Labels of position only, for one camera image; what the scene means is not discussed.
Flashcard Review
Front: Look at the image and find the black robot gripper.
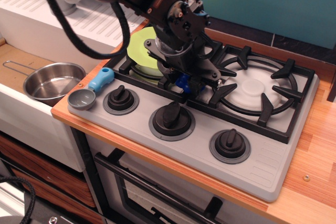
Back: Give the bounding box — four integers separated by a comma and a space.
144, 38, 221, 95

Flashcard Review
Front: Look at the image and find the blue toy blueberry cluster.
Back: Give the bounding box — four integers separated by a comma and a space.
175, 73, 191, 94

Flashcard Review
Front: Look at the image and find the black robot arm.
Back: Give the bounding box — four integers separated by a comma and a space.
99, 0, 221, 95

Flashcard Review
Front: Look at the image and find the lime green plastic plate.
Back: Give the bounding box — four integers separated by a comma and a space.
127, 27, 158, 69

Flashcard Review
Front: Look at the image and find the blue grey toy spoon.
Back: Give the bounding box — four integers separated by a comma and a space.
67, 67, 114, 111

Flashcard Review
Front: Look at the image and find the stainless steel pot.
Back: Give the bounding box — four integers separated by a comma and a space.
3, 60, 86, 107

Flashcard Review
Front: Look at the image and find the white toy sink unit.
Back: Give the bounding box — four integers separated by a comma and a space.
0, 0, 152, 173

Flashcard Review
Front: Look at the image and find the black left burner grate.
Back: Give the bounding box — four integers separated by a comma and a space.
102, 22, 224, 104

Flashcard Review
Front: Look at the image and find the black burner grate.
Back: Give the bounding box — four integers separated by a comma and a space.
102, 22, 224, 104
187, 45, 319, 144

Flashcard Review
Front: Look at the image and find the black middle stove knob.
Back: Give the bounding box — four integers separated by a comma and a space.
149, 102, 196, 142

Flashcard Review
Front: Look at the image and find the black stove knob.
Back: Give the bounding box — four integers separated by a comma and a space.
149, 102, 196, 142
209, 129, 251, 165
103, 85, 140, 115

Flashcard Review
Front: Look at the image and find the black left stove knob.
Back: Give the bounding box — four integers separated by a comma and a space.
103, 85, 140, 115

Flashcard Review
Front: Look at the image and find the grey toy stove top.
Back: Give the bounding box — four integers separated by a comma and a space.
67, 31, 320, 203

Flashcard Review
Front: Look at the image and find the black right stove knob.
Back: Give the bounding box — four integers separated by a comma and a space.
209, 129, 251, 165

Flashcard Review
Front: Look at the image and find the black right burner grate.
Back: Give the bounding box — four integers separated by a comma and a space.
187, 45, 319, 144

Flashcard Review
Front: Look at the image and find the wooden drawer front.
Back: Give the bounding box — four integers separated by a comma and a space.
1, 132, 104, 223

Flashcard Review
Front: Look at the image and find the oven door with handle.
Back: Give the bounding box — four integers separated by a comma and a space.
94, 148, 266, 223

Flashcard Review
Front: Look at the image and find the black braided cable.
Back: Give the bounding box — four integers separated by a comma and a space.
0, 176, 36, 224

